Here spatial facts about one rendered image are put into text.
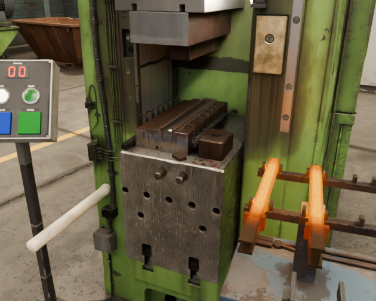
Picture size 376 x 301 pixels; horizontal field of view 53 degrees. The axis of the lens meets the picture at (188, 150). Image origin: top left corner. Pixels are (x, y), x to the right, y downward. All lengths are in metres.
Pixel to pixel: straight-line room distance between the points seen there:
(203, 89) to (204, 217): 0.65
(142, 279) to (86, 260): 0.80
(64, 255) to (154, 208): 1.13
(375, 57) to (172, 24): 5.33
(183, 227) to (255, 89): 0.52
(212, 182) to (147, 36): 0.50
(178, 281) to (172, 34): 0.88
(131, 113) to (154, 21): 0.43
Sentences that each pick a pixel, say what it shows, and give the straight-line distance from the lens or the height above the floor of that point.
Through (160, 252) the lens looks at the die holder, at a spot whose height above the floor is 0.54.
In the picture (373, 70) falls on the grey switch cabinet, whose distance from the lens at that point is 6.37.
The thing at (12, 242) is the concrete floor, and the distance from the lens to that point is 2.62.
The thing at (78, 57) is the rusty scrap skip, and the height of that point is 0.24.
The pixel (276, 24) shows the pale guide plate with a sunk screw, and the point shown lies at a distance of 1.21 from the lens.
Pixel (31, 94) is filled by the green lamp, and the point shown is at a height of 1.10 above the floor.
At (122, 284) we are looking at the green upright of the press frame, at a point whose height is 0.10.
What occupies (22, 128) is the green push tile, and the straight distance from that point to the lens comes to 1.40.
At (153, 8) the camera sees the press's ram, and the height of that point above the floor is 1.37.
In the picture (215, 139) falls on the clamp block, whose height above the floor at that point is 0.98.
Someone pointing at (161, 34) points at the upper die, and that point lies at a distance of 1.21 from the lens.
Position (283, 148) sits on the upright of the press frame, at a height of 0.94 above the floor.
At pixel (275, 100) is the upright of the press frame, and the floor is 1.10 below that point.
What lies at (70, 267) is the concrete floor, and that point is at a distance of 2.31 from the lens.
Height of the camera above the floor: 1.43
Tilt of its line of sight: 23 degrees down
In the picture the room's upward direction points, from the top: straight up
